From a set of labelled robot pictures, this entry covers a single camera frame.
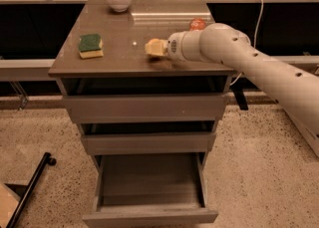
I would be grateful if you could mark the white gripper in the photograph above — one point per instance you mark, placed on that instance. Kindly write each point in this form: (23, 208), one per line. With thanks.
(173, 46)

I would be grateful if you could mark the small orange fruit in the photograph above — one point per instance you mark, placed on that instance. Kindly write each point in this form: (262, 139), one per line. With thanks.
(154, 40)

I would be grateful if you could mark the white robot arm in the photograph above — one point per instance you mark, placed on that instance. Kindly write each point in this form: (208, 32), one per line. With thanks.
(295, 90)

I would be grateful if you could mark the grey drawer cabinet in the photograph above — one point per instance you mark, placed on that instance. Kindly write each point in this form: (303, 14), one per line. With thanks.
(126, 70)

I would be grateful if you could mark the grey top drawer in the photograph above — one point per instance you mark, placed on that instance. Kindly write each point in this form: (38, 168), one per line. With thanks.
(148, 108)

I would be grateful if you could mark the grey middle drawer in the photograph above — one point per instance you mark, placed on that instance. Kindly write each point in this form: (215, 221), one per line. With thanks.
(148, 143)

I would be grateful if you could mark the grey open bottom drawer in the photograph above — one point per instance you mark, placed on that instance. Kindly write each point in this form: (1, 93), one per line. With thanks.
(149, 190)

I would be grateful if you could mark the orange soda can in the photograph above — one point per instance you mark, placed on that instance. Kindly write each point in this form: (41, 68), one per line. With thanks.
(196, 24)

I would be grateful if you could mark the green and yellow sponge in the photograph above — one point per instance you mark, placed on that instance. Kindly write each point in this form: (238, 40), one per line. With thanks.
(90, 46)

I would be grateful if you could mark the black metal leg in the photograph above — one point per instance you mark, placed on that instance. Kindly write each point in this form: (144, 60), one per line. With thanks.
(24, 192)

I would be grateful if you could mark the brown cardboard box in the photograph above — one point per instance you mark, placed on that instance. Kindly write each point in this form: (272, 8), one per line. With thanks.
(311, 138)

